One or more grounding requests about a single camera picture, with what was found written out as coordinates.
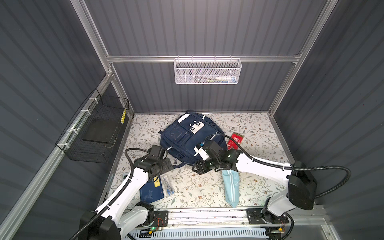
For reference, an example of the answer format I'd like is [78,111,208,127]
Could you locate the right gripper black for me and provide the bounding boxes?
[190,156,220,174]

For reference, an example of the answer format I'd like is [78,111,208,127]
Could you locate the navy blue student backpack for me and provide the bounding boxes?
[159,112,227,169]

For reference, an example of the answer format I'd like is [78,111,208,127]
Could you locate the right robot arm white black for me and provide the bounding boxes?
[193,141,317,223]

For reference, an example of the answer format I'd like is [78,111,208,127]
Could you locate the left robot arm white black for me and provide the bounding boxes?
[71,145,173,240]

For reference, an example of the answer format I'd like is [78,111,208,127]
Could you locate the red card pack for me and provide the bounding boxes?
[227,133,244,150]

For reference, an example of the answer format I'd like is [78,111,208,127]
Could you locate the clear plastic ruler set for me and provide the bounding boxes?
[161,175,175,198]

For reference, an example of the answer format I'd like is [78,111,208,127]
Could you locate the light blue pencil pouch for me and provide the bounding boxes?
[221,170,240,208]

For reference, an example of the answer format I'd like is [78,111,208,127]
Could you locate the navy notebook left yellow label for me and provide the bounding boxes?
[140,176,165,204]

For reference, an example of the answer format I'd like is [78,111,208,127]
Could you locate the pens in white basket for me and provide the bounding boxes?
[192,76,238,84]

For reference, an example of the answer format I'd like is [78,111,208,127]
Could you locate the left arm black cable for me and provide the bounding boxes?
[68,146,163,240]

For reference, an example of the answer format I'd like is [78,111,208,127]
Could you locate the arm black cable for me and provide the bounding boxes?
[68,146,163,240]
[202,133,352,240]

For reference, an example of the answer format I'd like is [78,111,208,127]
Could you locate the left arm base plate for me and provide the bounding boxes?
[137,211,169,228]

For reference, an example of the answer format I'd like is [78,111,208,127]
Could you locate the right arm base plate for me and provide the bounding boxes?
[246,208,289,225]

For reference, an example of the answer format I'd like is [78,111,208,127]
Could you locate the black wire wall basket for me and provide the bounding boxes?
[56,90,130,164]

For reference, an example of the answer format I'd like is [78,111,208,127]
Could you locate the white wire mesh basket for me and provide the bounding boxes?
[173,58,242,85]

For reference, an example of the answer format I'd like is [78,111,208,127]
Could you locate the aluminium front rail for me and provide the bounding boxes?
[153,205,330,229]

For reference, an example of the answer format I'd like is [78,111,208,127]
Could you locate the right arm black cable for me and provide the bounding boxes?
[202,133,352,240]

